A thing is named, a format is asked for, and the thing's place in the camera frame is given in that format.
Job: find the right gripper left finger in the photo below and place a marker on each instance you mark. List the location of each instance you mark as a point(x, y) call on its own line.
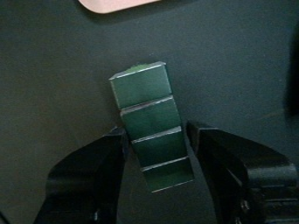
point(86, 178)

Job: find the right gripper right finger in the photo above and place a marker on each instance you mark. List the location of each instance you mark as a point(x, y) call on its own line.
point(240, 175)

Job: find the dark green sushi roll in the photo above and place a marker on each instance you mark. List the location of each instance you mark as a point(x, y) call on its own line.
point(151, 125)

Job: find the pink square tray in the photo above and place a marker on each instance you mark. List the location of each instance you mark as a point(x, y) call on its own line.
point(112, 5)

